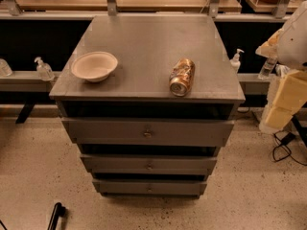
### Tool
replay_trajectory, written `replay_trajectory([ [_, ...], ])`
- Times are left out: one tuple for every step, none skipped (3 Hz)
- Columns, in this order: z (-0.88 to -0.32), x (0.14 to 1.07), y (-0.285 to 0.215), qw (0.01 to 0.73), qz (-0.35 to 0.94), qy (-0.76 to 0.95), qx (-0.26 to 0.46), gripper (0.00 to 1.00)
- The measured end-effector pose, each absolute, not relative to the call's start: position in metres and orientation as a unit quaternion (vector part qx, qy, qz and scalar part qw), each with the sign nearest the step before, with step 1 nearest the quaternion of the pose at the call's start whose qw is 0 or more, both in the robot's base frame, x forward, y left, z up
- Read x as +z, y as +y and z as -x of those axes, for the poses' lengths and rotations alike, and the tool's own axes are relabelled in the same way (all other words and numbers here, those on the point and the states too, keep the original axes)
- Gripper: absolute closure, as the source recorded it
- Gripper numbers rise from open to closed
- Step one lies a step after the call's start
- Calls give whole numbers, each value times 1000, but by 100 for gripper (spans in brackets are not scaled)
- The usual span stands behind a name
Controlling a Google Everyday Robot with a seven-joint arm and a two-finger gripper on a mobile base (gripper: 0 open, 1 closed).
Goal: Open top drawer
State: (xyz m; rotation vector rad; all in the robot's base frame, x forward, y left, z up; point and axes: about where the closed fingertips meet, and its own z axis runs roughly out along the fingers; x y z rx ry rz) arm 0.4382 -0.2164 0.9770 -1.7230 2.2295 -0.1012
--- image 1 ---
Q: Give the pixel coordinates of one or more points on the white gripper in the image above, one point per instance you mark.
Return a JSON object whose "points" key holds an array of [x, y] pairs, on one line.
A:
{"points": [[294, 43]]}

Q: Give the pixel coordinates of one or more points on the grey top drawer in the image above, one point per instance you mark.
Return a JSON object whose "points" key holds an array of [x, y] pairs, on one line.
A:
{"points": [[148, 132]]}

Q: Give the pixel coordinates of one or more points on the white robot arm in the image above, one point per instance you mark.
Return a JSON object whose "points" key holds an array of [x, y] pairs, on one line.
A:
{"points": [[292, 52]]}

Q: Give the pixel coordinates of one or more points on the grey drawer cabinet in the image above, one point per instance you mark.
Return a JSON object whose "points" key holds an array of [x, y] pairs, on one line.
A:
{"points": [[147, 47]]}

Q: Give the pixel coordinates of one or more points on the grey bottom drawer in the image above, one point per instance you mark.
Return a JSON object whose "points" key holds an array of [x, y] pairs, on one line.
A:
{"points": [[150, 187]]}

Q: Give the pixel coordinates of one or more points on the clear water bottle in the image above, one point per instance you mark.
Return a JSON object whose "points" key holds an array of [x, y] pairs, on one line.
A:
{"points": [[267, 68]]}

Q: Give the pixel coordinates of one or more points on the white sanitizer pump bottle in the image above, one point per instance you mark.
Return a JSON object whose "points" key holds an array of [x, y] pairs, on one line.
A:
{"points": [[235, 61]]}

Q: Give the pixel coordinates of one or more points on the crushed orange soda can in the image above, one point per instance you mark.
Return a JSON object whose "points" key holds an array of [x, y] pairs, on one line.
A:
{"points": [[182, 76]]}

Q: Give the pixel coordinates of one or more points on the wooden desk top right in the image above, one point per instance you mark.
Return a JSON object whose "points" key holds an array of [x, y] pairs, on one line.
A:
{"points": [[262, 7]]}

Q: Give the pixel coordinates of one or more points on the wooden desk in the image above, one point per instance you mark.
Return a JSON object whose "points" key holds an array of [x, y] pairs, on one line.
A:
{"points": [[262, 7], [122, 5]]}

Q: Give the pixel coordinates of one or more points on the wooden desk top left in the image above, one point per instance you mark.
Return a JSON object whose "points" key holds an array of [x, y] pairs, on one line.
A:
{"points": [[122, 5]]}

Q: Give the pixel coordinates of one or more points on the white paper bowl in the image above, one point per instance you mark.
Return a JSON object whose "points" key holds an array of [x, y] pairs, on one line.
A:
{"points": [[95, 66]]}

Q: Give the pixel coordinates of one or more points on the clear sanitizer pump bottle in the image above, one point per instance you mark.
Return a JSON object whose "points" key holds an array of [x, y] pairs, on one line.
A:
{"points": [[44, 70]]}

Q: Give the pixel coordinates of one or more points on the black object at bottom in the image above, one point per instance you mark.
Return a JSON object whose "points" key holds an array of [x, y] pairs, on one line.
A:
{"points": [[58, 212]]}

